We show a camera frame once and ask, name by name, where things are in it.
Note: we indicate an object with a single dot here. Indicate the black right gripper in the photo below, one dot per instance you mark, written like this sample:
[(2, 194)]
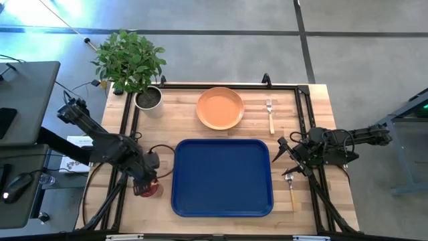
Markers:
[(301, 157)]

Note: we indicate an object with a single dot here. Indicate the black clamp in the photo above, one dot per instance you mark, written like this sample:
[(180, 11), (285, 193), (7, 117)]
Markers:
[(162, 80), (266, 80)]

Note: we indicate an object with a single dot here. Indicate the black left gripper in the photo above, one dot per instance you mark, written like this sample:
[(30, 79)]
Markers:
[(142, 170)]

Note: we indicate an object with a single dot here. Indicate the white printed box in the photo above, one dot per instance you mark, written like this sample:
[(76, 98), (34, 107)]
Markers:
[(75, 164)]

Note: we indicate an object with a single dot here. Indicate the thin stick with black ball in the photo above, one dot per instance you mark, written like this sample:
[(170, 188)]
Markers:
[(67, 25)]

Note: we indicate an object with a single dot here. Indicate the grey desk top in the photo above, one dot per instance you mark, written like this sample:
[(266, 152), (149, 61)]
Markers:
[(30, 100), (20, 214)]

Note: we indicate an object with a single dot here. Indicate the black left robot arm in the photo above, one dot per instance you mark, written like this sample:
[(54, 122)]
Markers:
[(110, 147)]

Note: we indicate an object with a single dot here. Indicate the black metal table frame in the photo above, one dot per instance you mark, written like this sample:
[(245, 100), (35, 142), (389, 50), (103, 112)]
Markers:
[(302, 107)]

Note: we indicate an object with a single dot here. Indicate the clear plastic bottle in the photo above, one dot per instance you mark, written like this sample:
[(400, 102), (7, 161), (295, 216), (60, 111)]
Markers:
[(47, 180)]

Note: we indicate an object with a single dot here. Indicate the white plant pot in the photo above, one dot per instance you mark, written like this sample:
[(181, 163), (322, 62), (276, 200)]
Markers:
[(148, 100)]

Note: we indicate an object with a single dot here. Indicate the black computer mouse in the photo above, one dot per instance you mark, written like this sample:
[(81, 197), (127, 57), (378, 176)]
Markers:
[(16, 187)]

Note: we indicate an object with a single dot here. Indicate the orange plate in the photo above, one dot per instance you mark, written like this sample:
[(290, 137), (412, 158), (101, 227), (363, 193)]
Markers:
[(220, 108)]

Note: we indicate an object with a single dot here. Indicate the red faceted plastic cup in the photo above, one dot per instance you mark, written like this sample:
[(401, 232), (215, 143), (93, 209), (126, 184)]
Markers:
[(151, 191)]

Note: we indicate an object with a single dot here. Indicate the green leafy plant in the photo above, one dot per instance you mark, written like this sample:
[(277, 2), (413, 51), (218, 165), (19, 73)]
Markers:
[(128, 60)]

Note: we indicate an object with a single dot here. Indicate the blue plastic tray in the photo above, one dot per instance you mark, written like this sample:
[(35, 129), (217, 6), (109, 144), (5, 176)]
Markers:
[(222, 177)]

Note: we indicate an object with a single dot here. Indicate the black phone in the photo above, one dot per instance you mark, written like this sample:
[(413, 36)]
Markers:
[(6, 122)]

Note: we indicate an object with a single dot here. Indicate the grey metal cart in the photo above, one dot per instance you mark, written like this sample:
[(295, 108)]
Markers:
[(401, 140)]

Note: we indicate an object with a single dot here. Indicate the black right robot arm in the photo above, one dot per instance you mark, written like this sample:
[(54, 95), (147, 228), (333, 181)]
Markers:
[(354, 137)]

